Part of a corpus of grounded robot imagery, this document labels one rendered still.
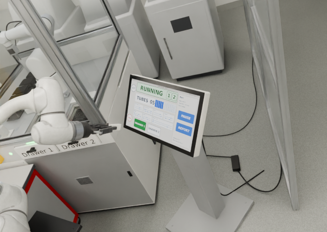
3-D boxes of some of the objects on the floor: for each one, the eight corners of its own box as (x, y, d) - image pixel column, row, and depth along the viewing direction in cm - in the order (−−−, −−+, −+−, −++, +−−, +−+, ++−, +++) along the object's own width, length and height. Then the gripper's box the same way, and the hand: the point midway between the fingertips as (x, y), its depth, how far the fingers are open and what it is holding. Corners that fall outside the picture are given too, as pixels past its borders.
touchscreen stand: (216, 263, 197) (166, 168, 135) (166, 229, 227) (106, 137, 164) (254, 203, 219) (226, 97, 157) (204, 178, 249) (163, 81, 186)
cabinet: (158, 207, 242) (117, 141, 193) (49, 221, 269) (-12, 166, 221) (166, 124, 314) (136, 61, 265) (79, 141, 341) (38, 86, 292)
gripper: (88, 126, 134) (129, 123, 151) (72, 118, 142) (113, 116, 160) (86, 142, 135) (127, 137, 153) (71, 133, 144) (111, 130, 161)
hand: (115, 127), depth 154 cm, fingers closed
